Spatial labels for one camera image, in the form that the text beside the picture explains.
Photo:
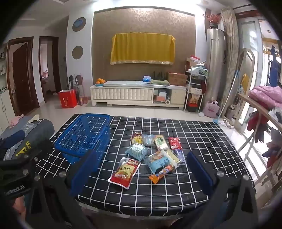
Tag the pink bag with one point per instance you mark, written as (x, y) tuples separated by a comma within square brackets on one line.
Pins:
[(211, 110)]

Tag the grey cloth with yellow print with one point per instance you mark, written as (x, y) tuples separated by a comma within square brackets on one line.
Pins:
[(41, 130)]

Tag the black white-grid tablecloth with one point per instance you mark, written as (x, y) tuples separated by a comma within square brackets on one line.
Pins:
[(198, 136)]

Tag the orange sausage packet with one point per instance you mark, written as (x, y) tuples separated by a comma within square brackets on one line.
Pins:
[(162, 174)]

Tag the pink blanket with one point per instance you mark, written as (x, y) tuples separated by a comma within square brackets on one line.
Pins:
[(264, 95)]

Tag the red gift bag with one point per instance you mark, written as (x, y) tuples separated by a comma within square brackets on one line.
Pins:
[(67, 99)]

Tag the blue tissue box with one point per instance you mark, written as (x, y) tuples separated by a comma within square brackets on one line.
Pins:
[(146, 79)]

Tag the round blue wall decoration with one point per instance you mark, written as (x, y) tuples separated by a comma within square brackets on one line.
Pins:
[(78, 23)]

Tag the purple and yellow snack packet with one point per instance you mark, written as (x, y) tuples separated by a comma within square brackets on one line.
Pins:
[(136, 138)]

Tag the black router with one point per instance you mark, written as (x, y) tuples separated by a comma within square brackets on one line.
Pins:
[(159, 77)]

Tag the broom and dustpan set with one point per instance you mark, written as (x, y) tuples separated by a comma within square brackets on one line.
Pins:
[(82, 99)]

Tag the green cracker packet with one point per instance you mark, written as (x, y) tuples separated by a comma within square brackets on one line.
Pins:
[(160, 142)]

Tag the small pale blue packet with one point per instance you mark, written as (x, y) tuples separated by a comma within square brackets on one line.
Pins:
[(148, 139)]

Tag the pale blue pastry packet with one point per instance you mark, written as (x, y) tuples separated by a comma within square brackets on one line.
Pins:
[(155, 164)]

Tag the brown wooden door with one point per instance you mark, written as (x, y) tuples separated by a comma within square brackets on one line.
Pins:
[(22, 77)]

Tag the dark blue hanging garment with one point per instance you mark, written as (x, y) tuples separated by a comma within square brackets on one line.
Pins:
[(275, 66)]

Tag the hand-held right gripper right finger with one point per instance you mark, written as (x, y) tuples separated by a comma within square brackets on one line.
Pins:
[(199, 171)]

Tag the arched floor mirror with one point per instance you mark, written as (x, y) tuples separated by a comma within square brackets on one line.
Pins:
[(240, 66)]

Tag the blue plate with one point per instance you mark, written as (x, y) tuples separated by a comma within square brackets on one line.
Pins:
[(100, 84)]

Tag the pink cloth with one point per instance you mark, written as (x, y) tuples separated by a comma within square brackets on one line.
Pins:
[(15, 120)]

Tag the cream wafer packet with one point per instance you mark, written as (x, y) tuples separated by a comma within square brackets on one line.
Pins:
[(170, 156)]

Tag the white shelf rack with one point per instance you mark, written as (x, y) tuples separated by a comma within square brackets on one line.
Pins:
[(196, 88)]

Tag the red flower decoration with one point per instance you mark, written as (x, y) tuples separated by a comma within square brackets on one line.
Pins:
[(214, 19)]

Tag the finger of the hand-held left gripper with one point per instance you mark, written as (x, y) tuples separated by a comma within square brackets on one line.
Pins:
[(30, 165)]

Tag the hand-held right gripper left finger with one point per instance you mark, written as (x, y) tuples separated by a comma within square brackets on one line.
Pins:
[(84, 174)]

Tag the pile of oranges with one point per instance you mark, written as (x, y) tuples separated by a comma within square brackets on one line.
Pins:
[(100, 81)]

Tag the white cupboard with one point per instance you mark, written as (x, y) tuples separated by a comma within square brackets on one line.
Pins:
[(5, 105)]

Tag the red candy packet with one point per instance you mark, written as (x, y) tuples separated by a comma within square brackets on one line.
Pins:
[(175, 143)]

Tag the patterned curtain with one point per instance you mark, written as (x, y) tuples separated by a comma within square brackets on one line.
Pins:
[(230, 55)]

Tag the green folded cloth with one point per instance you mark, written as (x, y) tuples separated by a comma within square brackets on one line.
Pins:
[(159, 82)]

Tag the paper towel roll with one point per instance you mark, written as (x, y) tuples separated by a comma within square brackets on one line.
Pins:
[(167, 102)]

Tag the red snack pouch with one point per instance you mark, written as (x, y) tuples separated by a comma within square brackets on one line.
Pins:
[(124, 174)]

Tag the blue plastic basket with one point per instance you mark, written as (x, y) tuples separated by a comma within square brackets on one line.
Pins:
[(83, 134)]

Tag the cardboard box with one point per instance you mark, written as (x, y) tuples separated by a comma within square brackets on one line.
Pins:
[(177, 79)]

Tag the round brown wall decoration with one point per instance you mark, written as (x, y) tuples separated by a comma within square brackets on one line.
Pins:
[(77, 52)]

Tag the standing air conditioner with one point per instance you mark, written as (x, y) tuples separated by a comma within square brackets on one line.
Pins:
[(216, 66)]

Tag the yellow cloth cover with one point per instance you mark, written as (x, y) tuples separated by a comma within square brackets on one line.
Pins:
[(143, 48)]

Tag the clear cake packet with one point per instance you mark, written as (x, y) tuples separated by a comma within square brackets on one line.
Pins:
[(136, 150)]

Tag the white tv cabinet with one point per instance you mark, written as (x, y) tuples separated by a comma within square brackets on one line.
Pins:
[(121, 93)]

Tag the brown wooden door frame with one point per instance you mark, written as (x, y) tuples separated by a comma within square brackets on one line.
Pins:
[(57, 66)]

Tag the orange box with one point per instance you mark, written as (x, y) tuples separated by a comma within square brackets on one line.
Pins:
[(158, 98)]

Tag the wooden clothes rack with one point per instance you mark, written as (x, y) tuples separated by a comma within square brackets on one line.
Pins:
[(253, 101)]

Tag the person's left hand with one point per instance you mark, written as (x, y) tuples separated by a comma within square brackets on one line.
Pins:
[(18, 205)]

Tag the cream flat insole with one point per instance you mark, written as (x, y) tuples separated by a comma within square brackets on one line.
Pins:
[(33, 119)]

